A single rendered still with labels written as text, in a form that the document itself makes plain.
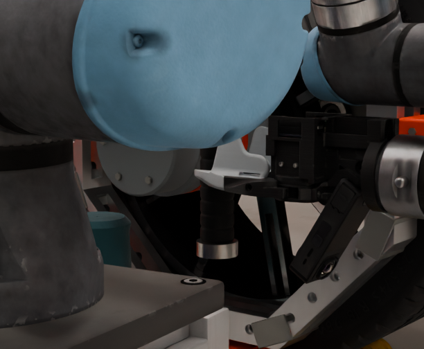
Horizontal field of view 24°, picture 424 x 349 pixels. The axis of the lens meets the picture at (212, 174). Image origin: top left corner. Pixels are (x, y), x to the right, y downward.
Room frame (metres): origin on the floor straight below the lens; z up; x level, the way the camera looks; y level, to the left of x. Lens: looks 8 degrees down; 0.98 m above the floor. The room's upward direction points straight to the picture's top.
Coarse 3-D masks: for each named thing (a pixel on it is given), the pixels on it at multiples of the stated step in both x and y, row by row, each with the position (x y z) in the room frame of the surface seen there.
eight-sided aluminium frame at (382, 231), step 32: (96, 160) 1.48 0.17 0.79; (96, 192) 1.46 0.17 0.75; (384, 224) 1.14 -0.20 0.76; (416, 224) 1.19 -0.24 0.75; (160, 256) 1.43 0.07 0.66; (352, 256) 1.17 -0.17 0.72; (384, 256) 1.16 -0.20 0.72; (320, 288) 1.20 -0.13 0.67; (352, 288) 1.22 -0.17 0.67; (256, 320) 1.26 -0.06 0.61; (288, 320) 1.23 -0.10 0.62; (320, 320) 1.25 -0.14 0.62
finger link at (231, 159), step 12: (228, 144) 0.99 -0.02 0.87; (240, 144) 0.98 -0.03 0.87; (216, 156) 1.00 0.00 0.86; (228, 156) 0.99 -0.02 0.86; (240, 156) 0.98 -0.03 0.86; (252, 156) 0.98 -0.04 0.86; (264, 156) 0.97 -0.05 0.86; (216, 168) 1.00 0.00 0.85; (228, 168) 0.99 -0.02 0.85; (240, 168) 0.98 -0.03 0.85; (252, 168) 0.98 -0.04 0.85; (264, 168) 0.97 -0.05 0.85; (204, 180) 1.01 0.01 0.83; (216, 180) 0.99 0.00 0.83
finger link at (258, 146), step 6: (258, 132) 1.04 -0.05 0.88; (264, 132) 1.04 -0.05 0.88; (252, 138) 1.05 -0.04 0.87; (258, 138) 1.04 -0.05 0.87; (264, 138) 1.04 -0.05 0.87; (252, 144) 1.05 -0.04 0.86; (258, 144) 1.04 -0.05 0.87; (264, 144) 1.03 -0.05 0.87; (252, 150) 1.04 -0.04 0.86; (258, 150) 1.04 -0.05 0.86; (264, 150) 1.03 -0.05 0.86; (270, 156) 1.03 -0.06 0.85; (270, 162) 1.03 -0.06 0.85; (270, 168) 1.03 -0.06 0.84; (270, 174) 1.01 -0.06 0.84
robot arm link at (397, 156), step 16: (400, 144) 0.89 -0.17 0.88; (416, 144) 0.88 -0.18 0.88; (384, 160) 0.89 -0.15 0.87; (400, 160) 0.88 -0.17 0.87; (416, 160) 0.87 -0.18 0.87; (384, 176) 0.88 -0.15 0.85; (400, 176) 0.87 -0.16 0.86; (416, 176) 0.86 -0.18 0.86; (384, 192) 0.88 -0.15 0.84; (400, 192) 0.87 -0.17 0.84; (416, 192) 0.86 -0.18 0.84; (400, 208) 0.88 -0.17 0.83; (416, 208) 0.87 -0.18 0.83
